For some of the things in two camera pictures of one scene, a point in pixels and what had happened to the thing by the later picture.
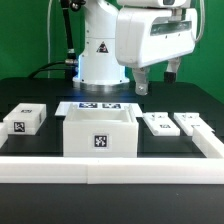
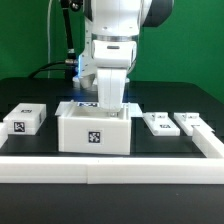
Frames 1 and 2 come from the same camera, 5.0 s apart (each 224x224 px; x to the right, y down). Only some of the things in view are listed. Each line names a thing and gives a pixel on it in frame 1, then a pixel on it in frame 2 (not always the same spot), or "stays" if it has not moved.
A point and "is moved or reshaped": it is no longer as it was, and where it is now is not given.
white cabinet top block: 25,118 stays
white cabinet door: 187,120 stays
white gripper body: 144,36 → 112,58
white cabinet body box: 101,133 is moved or reshaped
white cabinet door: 161,123 stays
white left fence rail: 4,133 stays
